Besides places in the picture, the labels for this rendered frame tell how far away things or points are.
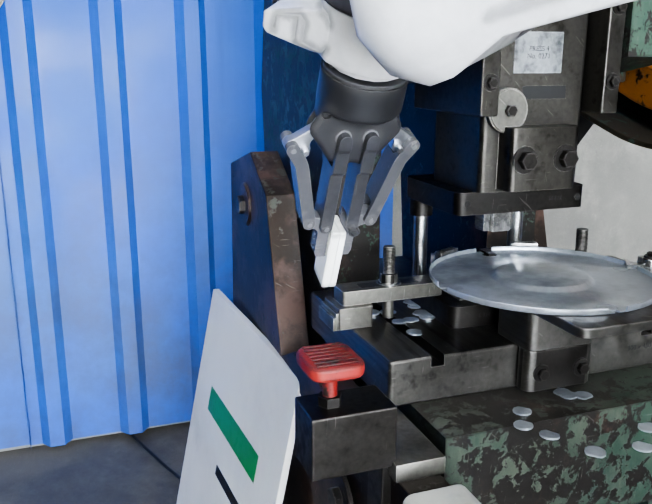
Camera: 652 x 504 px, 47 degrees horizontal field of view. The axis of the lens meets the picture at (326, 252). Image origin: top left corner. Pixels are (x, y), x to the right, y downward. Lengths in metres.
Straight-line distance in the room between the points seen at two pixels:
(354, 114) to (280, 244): 0.63
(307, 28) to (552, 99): 0.48
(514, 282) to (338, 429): 0.31
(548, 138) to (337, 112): 0.42
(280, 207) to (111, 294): 0.97
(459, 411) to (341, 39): 0.51
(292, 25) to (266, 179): 0.66
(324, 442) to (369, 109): 0.35
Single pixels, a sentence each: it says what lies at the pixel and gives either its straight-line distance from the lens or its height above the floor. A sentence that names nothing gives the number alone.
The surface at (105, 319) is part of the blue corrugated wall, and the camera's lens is 2.15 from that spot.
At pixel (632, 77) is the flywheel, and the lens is 1.37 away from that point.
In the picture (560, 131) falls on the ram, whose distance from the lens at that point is 1.00.
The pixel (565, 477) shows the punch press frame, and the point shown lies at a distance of 1.00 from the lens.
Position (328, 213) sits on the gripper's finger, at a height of 0.92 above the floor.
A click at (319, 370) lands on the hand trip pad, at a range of 0.75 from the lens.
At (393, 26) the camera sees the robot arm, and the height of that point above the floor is 1.08.
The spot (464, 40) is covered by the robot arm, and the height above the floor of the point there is 1.07.
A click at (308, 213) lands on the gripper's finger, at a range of 0.69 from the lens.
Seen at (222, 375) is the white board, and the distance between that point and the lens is 1.49.
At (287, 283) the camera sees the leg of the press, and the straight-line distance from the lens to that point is 1.23.
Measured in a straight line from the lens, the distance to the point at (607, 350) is 1.08.
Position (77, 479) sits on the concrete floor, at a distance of 2.12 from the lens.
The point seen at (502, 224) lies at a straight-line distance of 1.08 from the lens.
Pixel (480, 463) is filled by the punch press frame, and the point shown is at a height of 0.60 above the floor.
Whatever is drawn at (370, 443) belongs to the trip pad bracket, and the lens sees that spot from 0.81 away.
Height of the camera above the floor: 1.06
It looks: 15 degrees down
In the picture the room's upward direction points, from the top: straight up
